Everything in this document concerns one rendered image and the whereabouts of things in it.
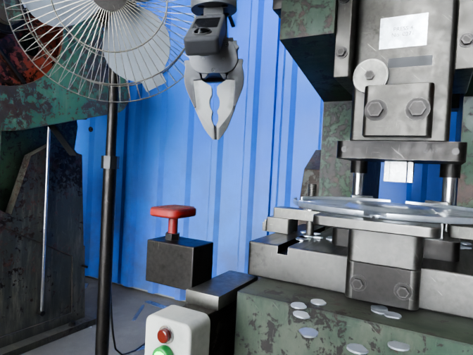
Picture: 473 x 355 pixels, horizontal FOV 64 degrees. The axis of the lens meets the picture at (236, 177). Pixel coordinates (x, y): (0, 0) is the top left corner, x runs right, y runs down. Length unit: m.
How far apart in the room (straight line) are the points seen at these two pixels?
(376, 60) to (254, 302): 0.43
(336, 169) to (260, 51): 1.31
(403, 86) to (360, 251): 0.26
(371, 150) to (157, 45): 0.75
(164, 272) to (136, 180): 1.92
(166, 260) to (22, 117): 1.10
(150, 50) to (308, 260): 0.82
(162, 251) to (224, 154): 1.56
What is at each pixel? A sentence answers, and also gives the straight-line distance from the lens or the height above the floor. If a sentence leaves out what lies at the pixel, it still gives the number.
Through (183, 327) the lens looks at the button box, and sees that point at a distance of 0.53.
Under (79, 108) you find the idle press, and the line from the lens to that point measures 1.77.
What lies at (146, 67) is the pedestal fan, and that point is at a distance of 1.22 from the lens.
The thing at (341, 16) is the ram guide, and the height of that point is 1.09.
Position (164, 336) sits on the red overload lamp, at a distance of 0.54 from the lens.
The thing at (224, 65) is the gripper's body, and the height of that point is 0.98.
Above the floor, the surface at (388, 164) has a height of 0.85.
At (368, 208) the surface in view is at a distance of 0.57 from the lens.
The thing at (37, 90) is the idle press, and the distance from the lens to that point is 1.67.
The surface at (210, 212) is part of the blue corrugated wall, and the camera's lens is 2.18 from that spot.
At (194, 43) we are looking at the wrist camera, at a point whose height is 0.99.
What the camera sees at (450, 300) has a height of 0.67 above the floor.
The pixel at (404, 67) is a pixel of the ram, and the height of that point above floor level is 1.01.
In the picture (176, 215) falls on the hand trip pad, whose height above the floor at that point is 0.75.
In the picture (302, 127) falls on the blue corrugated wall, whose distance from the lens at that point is 1.98.
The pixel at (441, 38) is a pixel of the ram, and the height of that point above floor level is 1.05.
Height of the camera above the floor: 0.83
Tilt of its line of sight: 1 degrees down
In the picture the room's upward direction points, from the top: 3 degrees clockwise
